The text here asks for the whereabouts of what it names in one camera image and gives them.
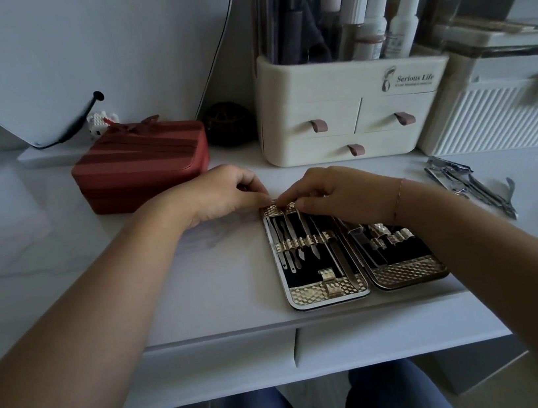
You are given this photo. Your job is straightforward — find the gold and black manicure case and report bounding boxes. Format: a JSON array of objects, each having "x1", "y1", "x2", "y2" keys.
[{"x1": 259, "y1": 179, "x2": 453, "y2": 316}]

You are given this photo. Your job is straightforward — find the wide white desk drawer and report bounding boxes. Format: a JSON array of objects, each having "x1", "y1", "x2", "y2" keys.
[{"x1": 113, "y1": 326, "x2": 307, "y2": 408}]

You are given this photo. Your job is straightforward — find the person's right forearm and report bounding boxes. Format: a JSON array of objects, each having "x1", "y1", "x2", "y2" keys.
[{"x1": 388, "y1": 159, "x2": 538, "y2": 408}]

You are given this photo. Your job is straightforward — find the thin gold wrist bracelet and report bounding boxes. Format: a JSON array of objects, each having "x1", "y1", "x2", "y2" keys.
[{"x1": 386, "y1": 177, "x2": 412, "y2": 225}]

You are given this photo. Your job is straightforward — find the dark cosmetic tube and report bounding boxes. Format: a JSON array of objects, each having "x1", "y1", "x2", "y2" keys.
[{"x1": 269, "y1": 0, "x2": 329, "y2": 69}]

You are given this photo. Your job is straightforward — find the dark round woven ball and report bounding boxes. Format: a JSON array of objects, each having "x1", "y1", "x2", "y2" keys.
[{"x1": 197, "y1": 97, "x2": 261, "y2": 152}]

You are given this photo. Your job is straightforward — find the person's left forearm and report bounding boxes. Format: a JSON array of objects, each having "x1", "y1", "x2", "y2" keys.
[{"x1": 0, "y1": 190, "x2": 222, "y2": 408}]

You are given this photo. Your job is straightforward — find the white round-cornered mirror panel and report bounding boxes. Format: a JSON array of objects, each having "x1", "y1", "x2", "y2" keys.
[{"x1": 0, "y1": 0, "x2": 258, "y2": 155}]

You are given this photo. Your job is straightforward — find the white bottle with pink label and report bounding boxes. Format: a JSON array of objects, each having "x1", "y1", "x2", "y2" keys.
[{"x1": 345, "y1": 0, "x2": 399, "y2": 63}]

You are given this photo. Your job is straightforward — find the thin metal manicure tool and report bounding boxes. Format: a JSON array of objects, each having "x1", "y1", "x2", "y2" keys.
[
  {"x1": 299, "y1": 213, "x2": 321, "y2": 263},
  {"x1": 270, "y1": 215, "x2": 291, "y2": 277},
  {"x1": 282, "y1": 211, "x2": 307, "y2": 272}
]

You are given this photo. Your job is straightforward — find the cream cosmetic organizer with drawers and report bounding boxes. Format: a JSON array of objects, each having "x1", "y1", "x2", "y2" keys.
[{"x1": 248, "y1": 30, "x2": 464, "y2": 173}]

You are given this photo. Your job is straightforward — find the slanted metal tweezers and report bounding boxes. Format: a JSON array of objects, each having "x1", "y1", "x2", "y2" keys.
[{"x1": 324, "y1": 227, "x2": 362, "y2": 294}]

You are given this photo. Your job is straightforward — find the white ribbed storage box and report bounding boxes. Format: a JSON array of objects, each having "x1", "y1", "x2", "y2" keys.
[{"x1": 404, "y1": 38, "x2": 538, "y2": 167}]

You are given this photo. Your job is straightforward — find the person's right leg in jeans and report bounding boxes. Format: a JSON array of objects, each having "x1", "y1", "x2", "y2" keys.
[{"x1": 336, "y1": 352, "x2": 460, "y2": 408}]

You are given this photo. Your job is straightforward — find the silver cuticle nipper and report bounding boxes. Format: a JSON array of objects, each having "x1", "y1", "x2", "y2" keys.
[{"x1": 449, "y1": 162, "x2": 522, "y2": 229}]

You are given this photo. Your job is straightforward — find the person's left hand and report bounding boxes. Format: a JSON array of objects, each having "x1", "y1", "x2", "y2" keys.
[{"x1": 165, "y1": 158, "x2": 275, "y2": 233}]

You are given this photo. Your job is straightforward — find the person's right hand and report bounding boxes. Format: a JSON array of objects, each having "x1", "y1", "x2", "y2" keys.
[{"x1": 274, "y1": 156, "x2": 405, "y2": 240}]

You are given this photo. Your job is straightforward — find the red striped zip case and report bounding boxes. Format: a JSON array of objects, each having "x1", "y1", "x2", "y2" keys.
[{"x1": 64, "y1": 110, "x2": 217, "y2": 221}]

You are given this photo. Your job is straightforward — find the small white toy figure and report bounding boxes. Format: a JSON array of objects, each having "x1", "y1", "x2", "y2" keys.
[{"x1": 85, "y1": 108, "x2": 122, "y2": 138}]

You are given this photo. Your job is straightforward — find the beige cosmetic tube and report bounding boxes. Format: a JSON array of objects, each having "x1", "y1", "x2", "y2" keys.
[{"x1": 329, "y1": 0, "x2": 377, "y2": 63}]

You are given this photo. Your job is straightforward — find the white bottle with round cap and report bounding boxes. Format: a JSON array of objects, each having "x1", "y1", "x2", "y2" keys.
[{"x1": 376, "y1": 0, "x2": 432, "y2": 61}]

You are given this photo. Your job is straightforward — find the black cable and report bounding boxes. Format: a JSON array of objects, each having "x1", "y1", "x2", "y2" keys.
[{"x1": 27, "y1": 90, "x2": 111, "y2": 151}]

